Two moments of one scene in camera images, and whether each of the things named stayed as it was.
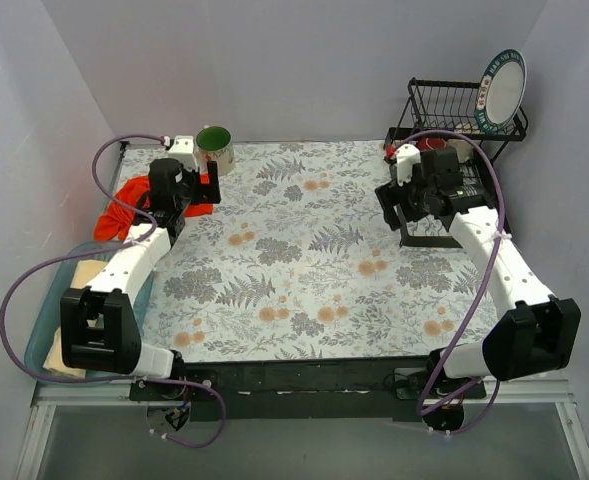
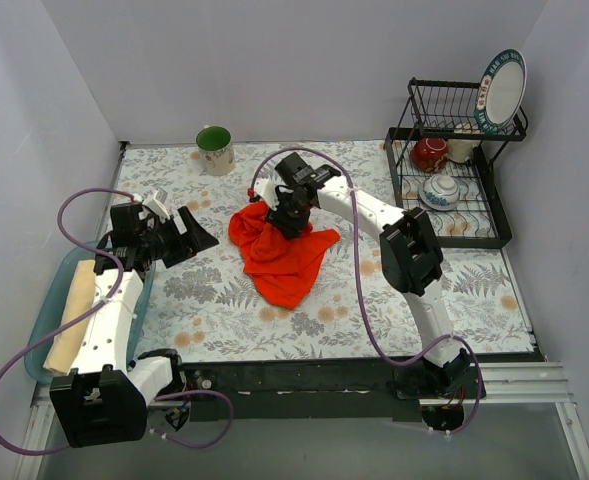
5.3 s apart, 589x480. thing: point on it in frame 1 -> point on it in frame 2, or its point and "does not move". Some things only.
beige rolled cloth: [85, 271] does not move
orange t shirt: [112, 219] -> [282, 268]
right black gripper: [400, 203] -> [284, 221]
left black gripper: [202, 185] -> [177, 242]
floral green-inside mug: [215, 143] does not move
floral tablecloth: [298, 264] does not move
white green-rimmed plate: [501, 92] does not move
